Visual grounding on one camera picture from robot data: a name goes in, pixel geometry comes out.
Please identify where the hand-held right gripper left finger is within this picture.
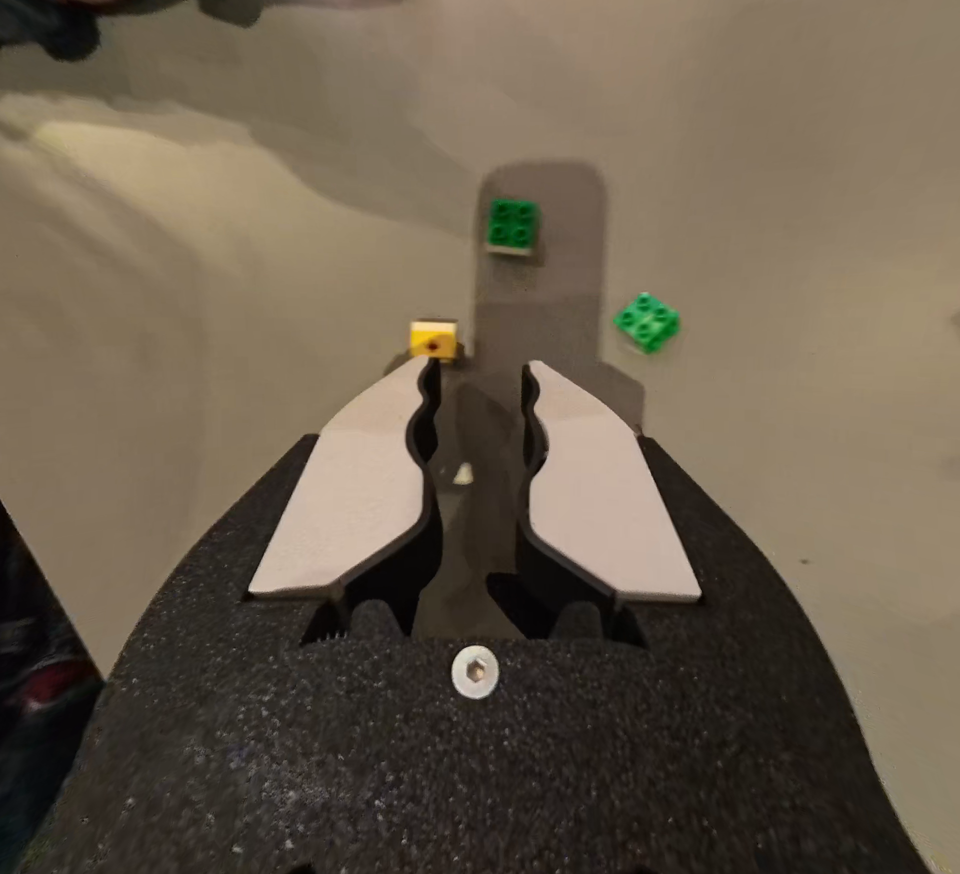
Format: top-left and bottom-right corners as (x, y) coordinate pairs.
(246, 356), (446, 635)

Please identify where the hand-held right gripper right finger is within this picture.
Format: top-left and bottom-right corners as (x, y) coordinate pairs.
(519, 361), (704, 606)

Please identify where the person's dark clothing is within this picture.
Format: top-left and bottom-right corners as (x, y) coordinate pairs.
(0, 502), (105, 874)

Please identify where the green square toy brick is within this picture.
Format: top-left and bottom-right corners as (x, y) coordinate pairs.
(485, 199), (542, 257)
(612, 292), (683, 356)

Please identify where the yellow white toy brick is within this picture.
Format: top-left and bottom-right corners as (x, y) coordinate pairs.
(409, 319), (459, 363)

